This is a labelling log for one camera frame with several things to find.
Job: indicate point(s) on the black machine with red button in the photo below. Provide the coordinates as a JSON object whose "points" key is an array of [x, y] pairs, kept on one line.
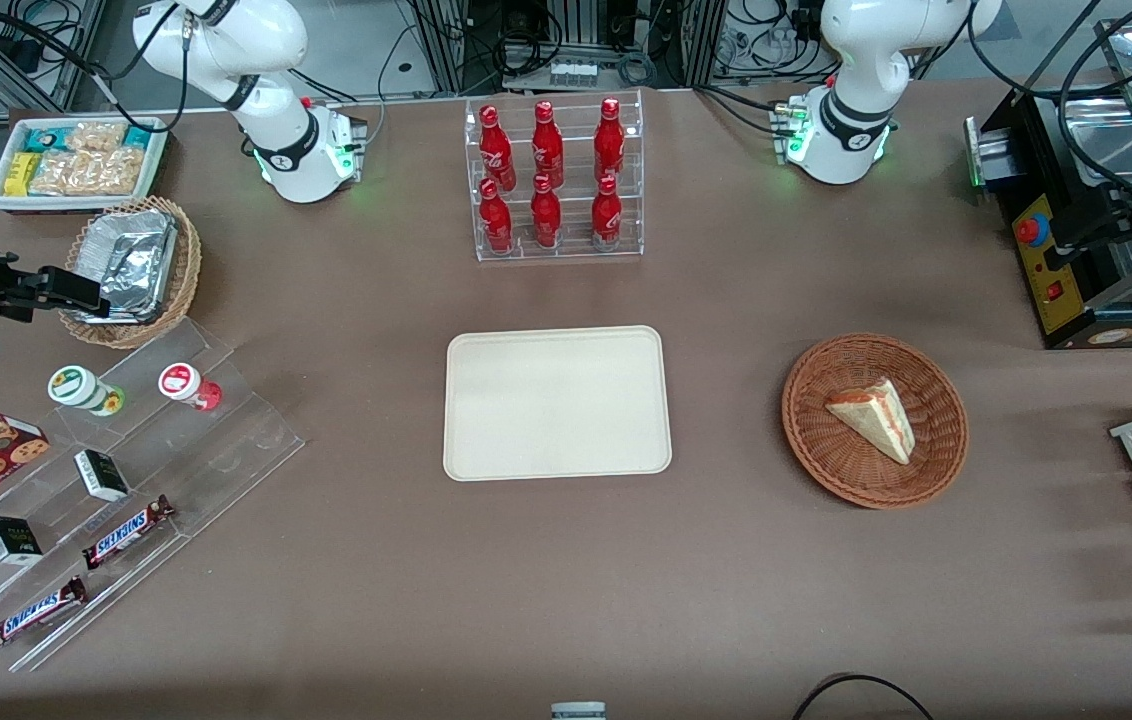
{"points": [[1036, 150]]}

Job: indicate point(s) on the Snickers chocolate bar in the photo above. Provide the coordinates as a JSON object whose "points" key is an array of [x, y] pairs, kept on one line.
{"points": [[126, 531], [34, 612]]}

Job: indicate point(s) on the light tan wicker basket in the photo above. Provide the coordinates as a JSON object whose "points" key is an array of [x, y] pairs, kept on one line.
{"points": [[188, 270]]}

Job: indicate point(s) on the yellow snack packet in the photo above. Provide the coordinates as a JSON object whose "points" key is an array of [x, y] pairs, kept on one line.
{"points": [[21, 175]]}

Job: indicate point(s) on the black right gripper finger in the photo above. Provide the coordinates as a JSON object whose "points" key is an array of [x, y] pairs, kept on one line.
{"points": [[46, 304], [76, 282]]}

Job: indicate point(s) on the small white grey device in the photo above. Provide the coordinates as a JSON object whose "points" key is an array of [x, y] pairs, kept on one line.
{"points": [[578, 711]]}

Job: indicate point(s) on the brown round wicker basket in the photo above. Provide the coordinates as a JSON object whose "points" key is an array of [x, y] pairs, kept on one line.
{"points": [[826, 450]]}

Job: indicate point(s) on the white plastic snack bin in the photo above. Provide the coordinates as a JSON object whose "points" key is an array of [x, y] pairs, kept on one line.
{"points": [[1, 200]]}

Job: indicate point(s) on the aluminium foil containers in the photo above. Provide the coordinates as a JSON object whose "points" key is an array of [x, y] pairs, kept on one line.
{"points": [[131, 255]]}

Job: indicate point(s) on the clear bag of crackers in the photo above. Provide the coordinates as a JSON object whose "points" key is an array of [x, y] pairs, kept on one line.
{"points": [[96, 137], [86, 172]]}

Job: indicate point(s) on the clear acrylic bottle rack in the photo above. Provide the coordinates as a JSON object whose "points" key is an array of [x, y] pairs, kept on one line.
{"points": [[576, 250]]}

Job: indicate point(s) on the aluminium frame rack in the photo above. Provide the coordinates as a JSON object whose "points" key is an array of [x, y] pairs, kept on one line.
{"points": [[576, 20]]}

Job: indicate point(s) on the red cola bottle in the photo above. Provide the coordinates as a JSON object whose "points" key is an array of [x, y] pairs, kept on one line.
{"points": [[546, 215], [609, 140], [496, 150], [496, 220], [547, 145], [606, 215]]}

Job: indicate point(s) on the clear acrylic stepped display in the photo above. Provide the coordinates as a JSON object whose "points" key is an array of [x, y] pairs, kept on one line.
{"points": [[226, 450]]}

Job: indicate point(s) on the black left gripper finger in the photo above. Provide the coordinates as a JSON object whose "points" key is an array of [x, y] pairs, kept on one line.
{"points": [[1101, 212], [1116, 245]]}

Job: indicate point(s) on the wrapped triangle sandwich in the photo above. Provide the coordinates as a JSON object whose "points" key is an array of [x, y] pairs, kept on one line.
{"points": [[876, 415]]}

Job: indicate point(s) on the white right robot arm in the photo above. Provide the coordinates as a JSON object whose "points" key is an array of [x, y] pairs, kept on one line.
{"points": [[286, 150]]}

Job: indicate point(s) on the beige plastic tray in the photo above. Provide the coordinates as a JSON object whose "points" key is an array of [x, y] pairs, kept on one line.
{"points": [[556, 400]]}

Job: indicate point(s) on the red lid yogurt cup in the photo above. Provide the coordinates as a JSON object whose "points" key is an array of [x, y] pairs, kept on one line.
{"points": [[181, 382]]}

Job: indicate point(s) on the white power strip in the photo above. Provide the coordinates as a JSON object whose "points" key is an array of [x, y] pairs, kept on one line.
{"points": [[573, 72]]}

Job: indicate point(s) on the teal snack packet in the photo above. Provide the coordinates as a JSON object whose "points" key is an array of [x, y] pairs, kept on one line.
{"points": [[46, 138], [139, 136]]}

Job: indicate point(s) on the small black box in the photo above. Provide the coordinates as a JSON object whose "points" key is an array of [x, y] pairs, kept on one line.
{"points": [[102, 476], [10, 540]]}

